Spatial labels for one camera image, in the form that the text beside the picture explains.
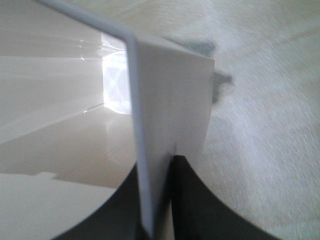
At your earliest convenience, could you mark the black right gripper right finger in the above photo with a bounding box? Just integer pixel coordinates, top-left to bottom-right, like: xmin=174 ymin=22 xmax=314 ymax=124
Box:
xmin=170 ymin=155 xmax=275 ymax=240

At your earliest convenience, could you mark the white plastic trash bin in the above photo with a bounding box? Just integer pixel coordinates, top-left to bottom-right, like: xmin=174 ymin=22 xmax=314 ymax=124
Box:
xmin=0 ymin=0 xmax=215 ymax=240

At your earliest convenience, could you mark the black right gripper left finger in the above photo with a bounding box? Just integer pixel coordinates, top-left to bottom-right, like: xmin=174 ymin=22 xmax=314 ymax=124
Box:
xmin=55 ymin=165 xmax=144 ymax=240

